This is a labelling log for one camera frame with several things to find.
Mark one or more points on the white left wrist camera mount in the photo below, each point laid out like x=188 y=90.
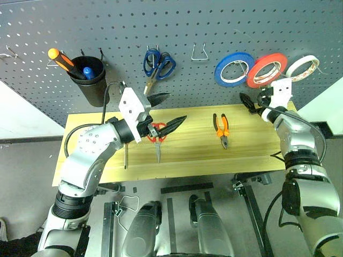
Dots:
x=130 y=103

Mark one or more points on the black metal table frame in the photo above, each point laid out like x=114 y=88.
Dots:
x=254 y=208

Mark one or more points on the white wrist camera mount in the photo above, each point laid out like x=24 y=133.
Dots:
x=130 y=103
x=281 y=91

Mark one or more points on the black peg hook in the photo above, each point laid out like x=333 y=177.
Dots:
x=101 y=53
x=82 y=52

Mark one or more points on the black table bracket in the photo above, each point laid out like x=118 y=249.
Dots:
x=112 y=189

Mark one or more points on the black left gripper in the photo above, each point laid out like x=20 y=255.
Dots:
x=148 y=128

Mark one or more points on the silver screwdriver peg hook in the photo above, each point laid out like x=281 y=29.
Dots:
x=51 y=64

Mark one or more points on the orange and black screwdriver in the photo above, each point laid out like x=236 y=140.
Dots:
x=63 y=61

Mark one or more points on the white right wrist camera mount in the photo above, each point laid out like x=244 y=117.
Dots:
x=281 y=91

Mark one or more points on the blue tape roll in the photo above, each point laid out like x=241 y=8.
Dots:
x=218 y=74

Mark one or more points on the black and white shoe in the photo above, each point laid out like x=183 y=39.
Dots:
x=3 y=230

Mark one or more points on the silver double peg hook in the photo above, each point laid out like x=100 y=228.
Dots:
x=149 y=49

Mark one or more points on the black metal table leg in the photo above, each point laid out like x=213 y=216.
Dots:
x=107 y=230

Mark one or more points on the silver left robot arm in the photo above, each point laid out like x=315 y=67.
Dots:
x=88 y=150

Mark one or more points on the black wall ledge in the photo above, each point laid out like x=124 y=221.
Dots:
x=32 y=139

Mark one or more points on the dark grey perforated pegboard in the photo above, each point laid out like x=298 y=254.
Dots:
x=187 y=26

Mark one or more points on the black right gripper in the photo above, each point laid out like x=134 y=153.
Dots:
x=265 y=97

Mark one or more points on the red tape roll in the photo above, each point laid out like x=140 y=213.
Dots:
x=249 y=78

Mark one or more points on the white tape roll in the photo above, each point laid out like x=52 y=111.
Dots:
x=290 y=70

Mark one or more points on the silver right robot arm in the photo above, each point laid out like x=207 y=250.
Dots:
x=294 y=134

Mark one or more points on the black cup holder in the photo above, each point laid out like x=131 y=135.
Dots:
x=93 y=91

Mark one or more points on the orange and black pliers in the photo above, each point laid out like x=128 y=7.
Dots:
x=220 y=132

